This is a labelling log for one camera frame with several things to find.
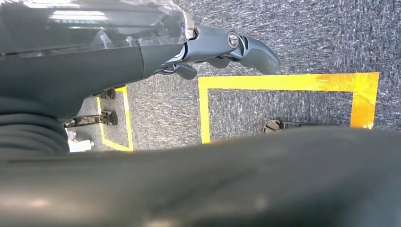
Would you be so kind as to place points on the small yellow floor tape rectangle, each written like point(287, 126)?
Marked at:
point(128, 125)

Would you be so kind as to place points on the large yellow floor tape rectangle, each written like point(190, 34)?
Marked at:
point(203, 112)

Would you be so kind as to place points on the white bracket with bolts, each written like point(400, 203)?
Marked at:
point(80, 145)

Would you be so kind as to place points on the dark robot body shell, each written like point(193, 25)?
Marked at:
point(200, 188)

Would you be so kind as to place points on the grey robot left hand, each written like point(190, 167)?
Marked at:
point(78, 65)

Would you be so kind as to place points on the black caster wheel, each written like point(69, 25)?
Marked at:
point(108, 94)
point(274, 126)
point(108, 118)

